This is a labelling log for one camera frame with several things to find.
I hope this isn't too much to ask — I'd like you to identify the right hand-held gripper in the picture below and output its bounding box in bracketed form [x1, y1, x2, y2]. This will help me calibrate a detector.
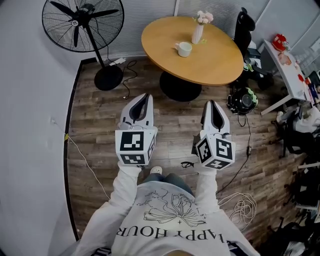
[191, 99, 237, 171]

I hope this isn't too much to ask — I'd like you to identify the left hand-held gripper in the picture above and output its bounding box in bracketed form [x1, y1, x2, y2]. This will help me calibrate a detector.
[114, 92, 159, 168]

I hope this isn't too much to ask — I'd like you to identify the white mug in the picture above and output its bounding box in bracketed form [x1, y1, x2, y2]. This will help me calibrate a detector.
[174, 41, 193, 58]

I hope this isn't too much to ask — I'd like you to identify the person's right forearm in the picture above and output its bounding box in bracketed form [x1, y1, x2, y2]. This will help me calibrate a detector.
[193, 162, 221, 213]

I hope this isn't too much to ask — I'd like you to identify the person's left forearm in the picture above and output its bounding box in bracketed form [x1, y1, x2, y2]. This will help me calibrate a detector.
[108, 161, 143, 208]

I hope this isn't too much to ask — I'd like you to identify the black round device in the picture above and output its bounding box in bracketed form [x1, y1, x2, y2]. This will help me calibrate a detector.
[226, 86, 259, 116]

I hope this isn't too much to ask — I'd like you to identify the white power strip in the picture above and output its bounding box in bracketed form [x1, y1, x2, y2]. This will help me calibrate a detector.
[108, 57, 127, 67]

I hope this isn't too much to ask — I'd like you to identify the round wooden table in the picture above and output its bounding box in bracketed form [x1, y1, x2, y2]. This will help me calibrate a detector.
[140, 15, 245, 103]

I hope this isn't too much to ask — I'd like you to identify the person's left leg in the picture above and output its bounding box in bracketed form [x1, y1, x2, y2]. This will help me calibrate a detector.
[142, 172, 166, 187]

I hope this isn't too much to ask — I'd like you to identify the black swivel chair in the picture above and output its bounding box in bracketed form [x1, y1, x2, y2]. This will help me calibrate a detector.
[271, 104, 320, 160]

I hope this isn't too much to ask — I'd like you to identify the white desk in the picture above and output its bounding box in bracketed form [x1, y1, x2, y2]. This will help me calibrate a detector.
[259, 39, 316, 116]

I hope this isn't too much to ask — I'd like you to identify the black office chair with headrest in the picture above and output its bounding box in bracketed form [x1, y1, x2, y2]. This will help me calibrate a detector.
[232, 6, 275, 91]

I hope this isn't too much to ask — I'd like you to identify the white ribbed vase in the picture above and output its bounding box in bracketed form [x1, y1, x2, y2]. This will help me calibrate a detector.
[191, 23, 205, 45]

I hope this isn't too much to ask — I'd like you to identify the pink gift box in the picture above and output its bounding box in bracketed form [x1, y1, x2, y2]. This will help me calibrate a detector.
[277, 51, 293, 66]

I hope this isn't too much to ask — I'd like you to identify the red ornament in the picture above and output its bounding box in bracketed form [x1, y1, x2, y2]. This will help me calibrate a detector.
[271, 33, 288, 52]

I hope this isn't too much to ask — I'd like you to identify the pink flower bouquet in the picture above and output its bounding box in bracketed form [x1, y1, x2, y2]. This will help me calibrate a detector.
[192, 9, 215, 26]

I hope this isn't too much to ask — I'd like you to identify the glass partition with blinds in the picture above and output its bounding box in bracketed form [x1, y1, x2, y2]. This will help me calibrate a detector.
[98, 0, 273, 61]

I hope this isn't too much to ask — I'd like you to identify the person's torso in printed sweatshirt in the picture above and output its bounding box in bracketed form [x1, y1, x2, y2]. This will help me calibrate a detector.
[72, 179, 253, 256]

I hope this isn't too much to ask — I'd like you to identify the black fan power cable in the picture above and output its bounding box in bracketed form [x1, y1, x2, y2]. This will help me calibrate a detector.
[121, 59, 139, 100]

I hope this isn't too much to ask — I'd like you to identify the black cable with adapter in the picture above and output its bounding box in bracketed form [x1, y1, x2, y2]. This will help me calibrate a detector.
[216, 113, 253, 195]

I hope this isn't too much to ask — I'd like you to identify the thin white cable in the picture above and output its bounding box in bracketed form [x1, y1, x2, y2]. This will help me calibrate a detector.
[49, 117, 111, 200]

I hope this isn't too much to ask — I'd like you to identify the coiled white cable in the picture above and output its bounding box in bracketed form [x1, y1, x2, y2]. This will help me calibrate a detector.
[217, 191, 258, 232]

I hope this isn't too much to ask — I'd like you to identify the black pedestal fan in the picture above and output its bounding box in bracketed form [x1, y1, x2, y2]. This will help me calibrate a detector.
[41, 0, 125, 92]

